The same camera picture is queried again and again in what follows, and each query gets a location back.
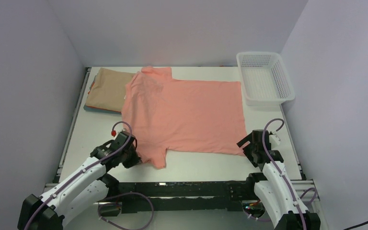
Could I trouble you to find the pink t shirt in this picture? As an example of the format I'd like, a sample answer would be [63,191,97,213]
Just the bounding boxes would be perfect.
[121,66,247,169]

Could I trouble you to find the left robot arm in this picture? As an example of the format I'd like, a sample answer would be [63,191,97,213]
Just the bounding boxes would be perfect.
[17,130,141,230]

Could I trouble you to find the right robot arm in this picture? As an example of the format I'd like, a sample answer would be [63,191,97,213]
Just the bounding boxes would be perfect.
[237,130,321,230]

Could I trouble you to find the white plastic basket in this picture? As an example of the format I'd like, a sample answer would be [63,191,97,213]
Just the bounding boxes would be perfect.
[236,52,295,106]

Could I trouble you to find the beige folded t shirt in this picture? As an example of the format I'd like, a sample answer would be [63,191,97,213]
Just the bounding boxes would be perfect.
[84,68,135,114]

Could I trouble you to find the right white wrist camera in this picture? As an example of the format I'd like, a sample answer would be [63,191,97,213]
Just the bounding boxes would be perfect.
[269,131,281,145]

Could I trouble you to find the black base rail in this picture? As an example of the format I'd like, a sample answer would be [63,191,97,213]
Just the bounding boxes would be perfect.
[98,181,265,218]

